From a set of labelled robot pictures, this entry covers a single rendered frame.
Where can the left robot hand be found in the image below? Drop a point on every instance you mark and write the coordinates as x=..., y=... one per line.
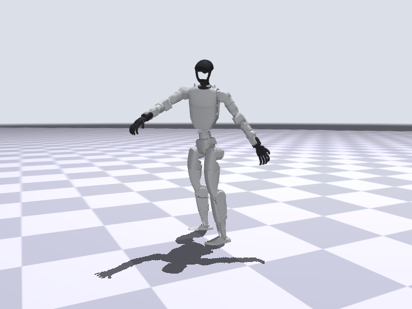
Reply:
x=261, y=152

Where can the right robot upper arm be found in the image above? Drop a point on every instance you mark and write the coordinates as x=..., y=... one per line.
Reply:
x=182, y=93

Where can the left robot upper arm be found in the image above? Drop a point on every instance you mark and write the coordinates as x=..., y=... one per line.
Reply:
x=225, y=97

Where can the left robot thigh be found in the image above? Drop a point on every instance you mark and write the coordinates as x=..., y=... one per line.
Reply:
x=212, y=168

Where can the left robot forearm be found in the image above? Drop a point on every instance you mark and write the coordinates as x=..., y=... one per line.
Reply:
x=250, y=134

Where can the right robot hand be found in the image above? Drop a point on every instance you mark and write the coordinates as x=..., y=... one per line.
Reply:
x=140, y=121

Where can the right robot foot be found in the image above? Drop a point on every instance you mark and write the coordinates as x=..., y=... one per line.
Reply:
x=200, y=227

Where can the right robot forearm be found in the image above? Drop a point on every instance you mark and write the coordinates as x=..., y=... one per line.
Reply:
x=157, y=109

